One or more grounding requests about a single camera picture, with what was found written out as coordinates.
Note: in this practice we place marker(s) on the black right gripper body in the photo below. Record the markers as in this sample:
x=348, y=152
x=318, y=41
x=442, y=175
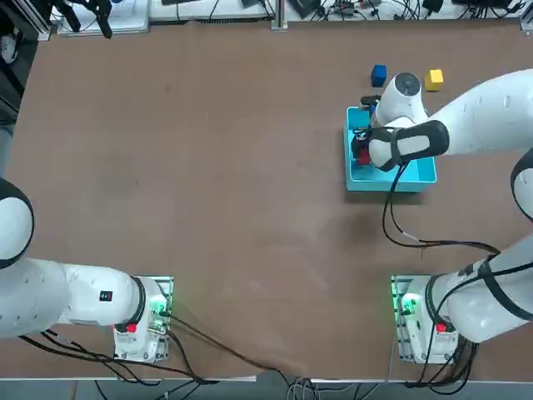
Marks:
x=360, y=139

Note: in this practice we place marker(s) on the red cube block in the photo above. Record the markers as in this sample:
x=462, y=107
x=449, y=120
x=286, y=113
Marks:
x=365, y=157

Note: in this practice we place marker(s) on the blue cube block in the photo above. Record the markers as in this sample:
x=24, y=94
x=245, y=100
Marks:
x=379, y=75

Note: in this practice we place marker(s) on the yellow cube block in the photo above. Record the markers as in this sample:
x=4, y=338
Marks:
x=434, y=79

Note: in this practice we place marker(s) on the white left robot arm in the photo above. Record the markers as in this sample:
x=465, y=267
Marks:
x=83, y=296

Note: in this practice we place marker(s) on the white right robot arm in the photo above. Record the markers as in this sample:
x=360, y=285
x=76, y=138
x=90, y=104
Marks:
x=479, y=121

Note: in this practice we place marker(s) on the cyan plastic box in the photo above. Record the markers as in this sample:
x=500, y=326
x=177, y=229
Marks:
x=416, y=171

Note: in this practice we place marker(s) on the aluminium corner profile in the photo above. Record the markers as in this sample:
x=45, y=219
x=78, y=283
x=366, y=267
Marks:
x=39, y=25
x=526, y=16

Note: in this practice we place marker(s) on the black power adapter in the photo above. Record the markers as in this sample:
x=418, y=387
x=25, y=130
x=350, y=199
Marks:
x=302, y=7

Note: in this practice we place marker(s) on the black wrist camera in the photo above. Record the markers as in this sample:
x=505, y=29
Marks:
x=370, y=100

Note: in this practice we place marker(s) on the aluminium frame post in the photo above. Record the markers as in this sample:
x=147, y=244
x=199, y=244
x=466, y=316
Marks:
x=280, y=16

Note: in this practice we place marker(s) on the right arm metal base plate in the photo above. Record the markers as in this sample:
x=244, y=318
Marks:
x=397, y=346

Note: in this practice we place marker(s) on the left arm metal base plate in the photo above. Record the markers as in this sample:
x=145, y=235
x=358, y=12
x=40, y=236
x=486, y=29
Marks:
x=164, y=350

